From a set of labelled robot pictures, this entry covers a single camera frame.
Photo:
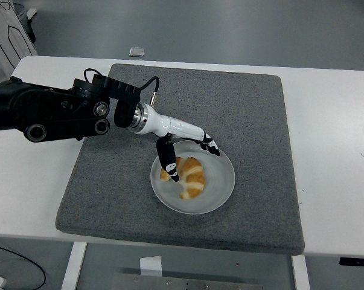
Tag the white table leg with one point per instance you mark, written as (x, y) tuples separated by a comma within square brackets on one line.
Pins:
[(300, 273), (74, 266)]

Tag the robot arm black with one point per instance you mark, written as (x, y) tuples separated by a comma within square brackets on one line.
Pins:
[(33, 105)]

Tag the white tape strip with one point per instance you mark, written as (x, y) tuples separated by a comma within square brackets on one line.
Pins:
[(151, 266)]

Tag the black equipment base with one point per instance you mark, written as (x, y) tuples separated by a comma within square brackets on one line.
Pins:
[(32, 33)]

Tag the black table control panel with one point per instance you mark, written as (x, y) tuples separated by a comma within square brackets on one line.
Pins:
[(356, 261)]

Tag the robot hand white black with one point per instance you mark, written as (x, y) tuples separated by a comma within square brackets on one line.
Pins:
[(175, 128)]

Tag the small silver square cover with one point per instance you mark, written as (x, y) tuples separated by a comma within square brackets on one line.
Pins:
[(136, 51)]

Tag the croissant bread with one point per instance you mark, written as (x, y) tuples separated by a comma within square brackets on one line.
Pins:
[(193, 178)]

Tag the grey metal plate with screws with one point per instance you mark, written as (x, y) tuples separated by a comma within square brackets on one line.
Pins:
[(184, 284)]

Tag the round grey plate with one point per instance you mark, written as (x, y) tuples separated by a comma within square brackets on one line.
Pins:
[(219, 187)]

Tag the person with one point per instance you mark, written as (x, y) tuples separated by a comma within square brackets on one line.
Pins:
[(0, 45)]

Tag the grey fabric mat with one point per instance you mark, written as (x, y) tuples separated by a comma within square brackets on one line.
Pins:
[(254, 121)]

